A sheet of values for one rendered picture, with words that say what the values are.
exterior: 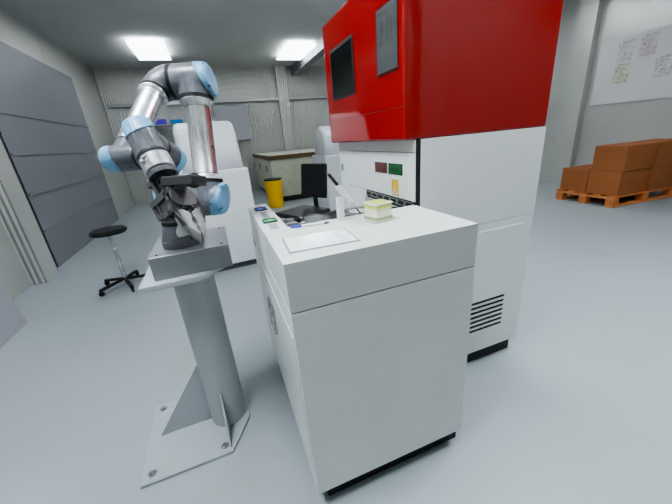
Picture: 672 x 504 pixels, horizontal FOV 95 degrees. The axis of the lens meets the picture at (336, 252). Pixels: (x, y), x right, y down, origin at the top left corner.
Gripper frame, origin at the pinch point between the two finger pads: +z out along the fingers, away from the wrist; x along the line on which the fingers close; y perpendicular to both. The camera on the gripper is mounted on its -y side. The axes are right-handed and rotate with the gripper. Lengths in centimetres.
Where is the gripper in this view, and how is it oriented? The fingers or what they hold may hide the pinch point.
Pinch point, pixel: (201, 236)
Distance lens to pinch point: 84.6
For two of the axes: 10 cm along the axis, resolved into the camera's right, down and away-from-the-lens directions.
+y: -7.7, 4.6, 4.4
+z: 4.8, 8.7, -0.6
